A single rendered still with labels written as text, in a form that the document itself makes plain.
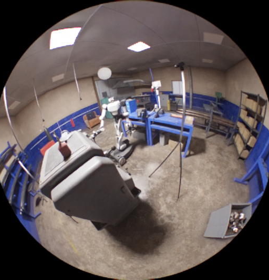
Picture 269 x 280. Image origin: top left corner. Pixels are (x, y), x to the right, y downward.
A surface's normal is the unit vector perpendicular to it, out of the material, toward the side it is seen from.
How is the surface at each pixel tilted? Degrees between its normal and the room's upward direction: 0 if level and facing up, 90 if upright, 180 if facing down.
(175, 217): 0
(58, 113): 90
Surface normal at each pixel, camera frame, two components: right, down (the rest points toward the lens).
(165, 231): -0.17, -0.81
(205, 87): -0.64, 0.51
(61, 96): 0.75, 0.26
